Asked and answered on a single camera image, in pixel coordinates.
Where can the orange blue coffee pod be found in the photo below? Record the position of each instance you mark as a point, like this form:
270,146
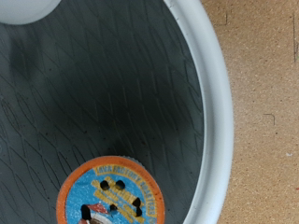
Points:
109,199

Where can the white two-tier turntable shelf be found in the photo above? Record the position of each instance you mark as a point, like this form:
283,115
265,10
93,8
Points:
93,93

